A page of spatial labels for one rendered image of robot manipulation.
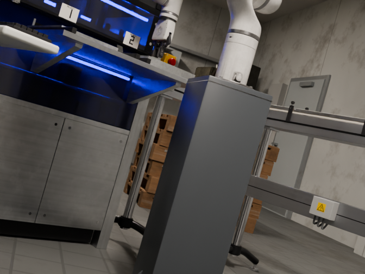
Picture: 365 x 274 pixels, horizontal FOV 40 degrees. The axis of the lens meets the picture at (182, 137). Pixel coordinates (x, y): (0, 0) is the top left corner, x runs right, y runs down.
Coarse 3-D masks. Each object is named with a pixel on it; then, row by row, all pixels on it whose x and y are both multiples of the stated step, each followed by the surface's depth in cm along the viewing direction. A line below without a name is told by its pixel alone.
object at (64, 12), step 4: (64, 4) 213; (64, 8) 213; (68, 8) 215; (72, 8) 216; (60, 12) 213; (64, 12) 214; (68, 12) 215; (72, 12) 216; (76, 12) 217; (60, 16) 213; (64, 16) 214; (68, 16) 215; (72, 16) 216; (76, 16) 217; (72, 20) 217; (76, 20) 218
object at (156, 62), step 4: (140, 56) 205; (144, 56) 202; (148, 56) 200; (152, 60) 202; (156, 60) 203; (160, 60) 204; (152, 64) 202; (156, 64) 203; (160, 64) 204; (164, 64) 206; (168, 64) 207; (164, 68) 206; (168, 68) 207; (172, 68) 209; (176, 68) 210; (172, 72) 209; (176, 72) 210; (180, 72) 212; (184, 72) 213; (188, 72) 214; (180, 76) 212; (184, 76) 213; (188, 76) 215; (192, 76) 216
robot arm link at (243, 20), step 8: (232, 0) 178; (240, 0) 175; (248, 0) 174; (256, 0) 179; (264, 0) 180; (232, 8) 180; (240, 8) 177; (248, 8) 175; (232, 16) 180; (240, 16) 178; (248, 16) 177; (232, 24) 180; (240, 24) 177; (248, 24) 177; (256, 24) 178; (232, 32) 179; (240, 32) 177; (248, 32) 177; (256, 32) 178
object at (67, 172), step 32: (0, 96) 203; (0, 128) 205; (32, 128) 214; (64, 128) 223; (96, 128) 233; (0, 160) 207; (32, 160) 216; (64, 160) 226; (96, 160) 236; (0, 192) 210; (32, 192) 219; (64, 192) 228; (96, 192) 239; (64, 224) 231; (96, 224) 242
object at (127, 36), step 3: (126, 33) 235; (129, 33) 236; (126, 36) 235; (129, 36) 236; (135, 36) 238; (138, 36) 239; (126, 39) 235; (129, 39) 236; (132, 39) 237; (135, 39) 238; (138, 39) 239; (123, 42) 235; (126, 42) 235; (132, 42) 238; (135, 42) 239; (138, 42) 240; (129, 45) 237; (132, 45) 238; (135, 45) 239; (138, 45) 240
